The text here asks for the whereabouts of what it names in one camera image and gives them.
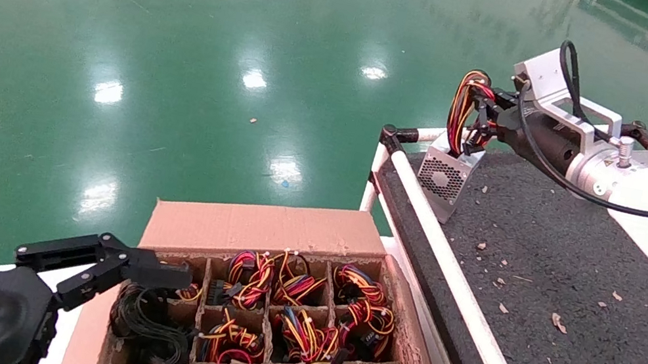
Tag black foam cart tray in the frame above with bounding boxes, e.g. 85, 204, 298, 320
332, 76, 648, 364

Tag black cable bundle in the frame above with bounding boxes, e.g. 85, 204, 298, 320
101, 279, 204, 364

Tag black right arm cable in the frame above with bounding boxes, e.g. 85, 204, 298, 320
501, 34, 648, 219

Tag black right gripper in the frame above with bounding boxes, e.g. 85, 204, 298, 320
462, 84, 589, 183

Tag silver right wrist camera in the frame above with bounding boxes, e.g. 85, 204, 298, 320
501, 41, 634, 156

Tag brown cardboard divider box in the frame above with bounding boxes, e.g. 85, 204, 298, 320
59, 164, 489, 364

